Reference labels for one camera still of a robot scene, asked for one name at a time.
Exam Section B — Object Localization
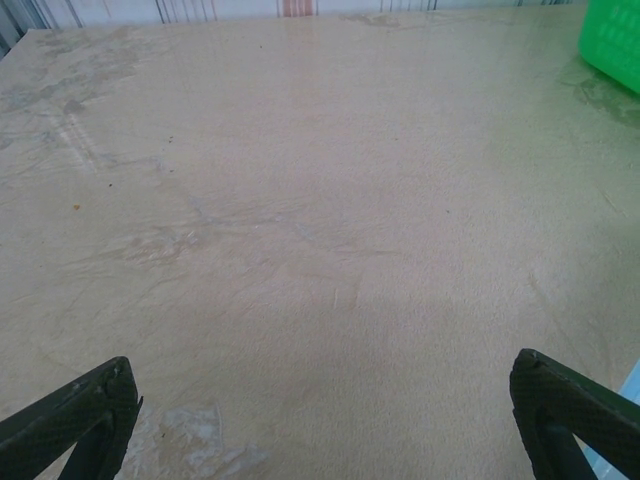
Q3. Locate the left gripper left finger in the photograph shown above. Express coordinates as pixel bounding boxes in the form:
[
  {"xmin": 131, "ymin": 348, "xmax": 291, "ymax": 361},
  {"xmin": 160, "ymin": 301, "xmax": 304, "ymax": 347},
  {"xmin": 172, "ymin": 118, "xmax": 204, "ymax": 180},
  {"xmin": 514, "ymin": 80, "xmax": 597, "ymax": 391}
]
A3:
[{"xmin": 0, "ymin": 355, "xmax": 144, "ymax": 480}]

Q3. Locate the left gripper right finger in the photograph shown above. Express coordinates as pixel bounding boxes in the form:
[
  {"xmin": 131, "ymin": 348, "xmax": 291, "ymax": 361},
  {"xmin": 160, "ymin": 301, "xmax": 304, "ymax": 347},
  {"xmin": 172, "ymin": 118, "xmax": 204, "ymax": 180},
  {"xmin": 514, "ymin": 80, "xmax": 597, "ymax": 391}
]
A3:
[{"xmin": 509, "ymin": 348, "xmax": 640, "ymax": 480}]

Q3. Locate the green plastic basket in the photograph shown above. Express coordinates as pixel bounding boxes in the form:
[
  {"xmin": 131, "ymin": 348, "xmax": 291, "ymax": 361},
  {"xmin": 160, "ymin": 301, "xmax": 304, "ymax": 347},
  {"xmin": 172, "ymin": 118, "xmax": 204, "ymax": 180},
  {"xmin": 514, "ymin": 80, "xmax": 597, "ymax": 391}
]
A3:
[{"xmin": 577, "ymin": 0, "xmax": 640, "ymax": 97}]

